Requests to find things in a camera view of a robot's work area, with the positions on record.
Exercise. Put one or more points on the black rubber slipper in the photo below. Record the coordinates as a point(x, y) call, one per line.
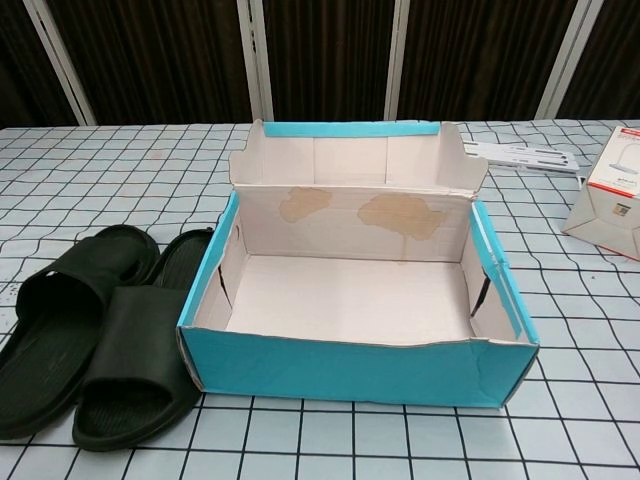
point(135, 320)
point(50, 280)

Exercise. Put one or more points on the light blue cardboard shoe box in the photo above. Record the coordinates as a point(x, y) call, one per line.
point(325, 365)

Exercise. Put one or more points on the white red lamp box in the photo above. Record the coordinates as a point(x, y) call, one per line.
point(610, 200)

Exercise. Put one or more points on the white black checked tablecloth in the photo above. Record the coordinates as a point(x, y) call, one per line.
point(350, 440)

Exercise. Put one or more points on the white folding stand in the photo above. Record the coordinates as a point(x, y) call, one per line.
point(520, 155)

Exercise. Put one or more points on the white metal frame post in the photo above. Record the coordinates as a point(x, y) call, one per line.
point(400, 60)
point(567, 60)
point(255, 60)
point(60, 65)

